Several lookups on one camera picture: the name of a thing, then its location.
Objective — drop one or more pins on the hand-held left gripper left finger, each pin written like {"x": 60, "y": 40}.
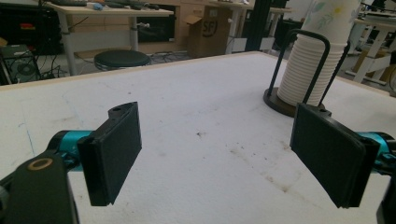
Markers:
{"x": 113, "y": 155}

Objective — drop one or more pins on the white table frame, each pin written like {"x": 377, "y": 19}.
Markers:
{"x": 372, "y": 53}

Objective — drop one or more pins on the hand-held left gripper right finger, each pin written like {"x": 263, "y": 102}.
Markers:
{"x": 330, "y": 155}

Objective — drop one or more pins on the black round stool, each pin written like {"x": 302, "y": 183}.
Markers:
{"x": 122, "y": 59}

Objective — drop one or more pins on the brown cardboard box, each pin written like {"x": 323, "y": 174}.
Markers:
{"x": 207, "y": 31}

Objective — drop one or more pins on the black computer tower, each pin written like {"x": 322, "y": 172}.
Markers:
{"x": 19, "y": 65}

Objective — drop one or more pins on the black metal post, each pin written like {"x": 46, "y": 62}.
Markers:
{"x": 258, "y": 25}

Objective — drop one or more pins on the stack of white paper cups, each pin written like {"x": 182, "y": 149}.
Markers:
{"x": 314, "y": 62}

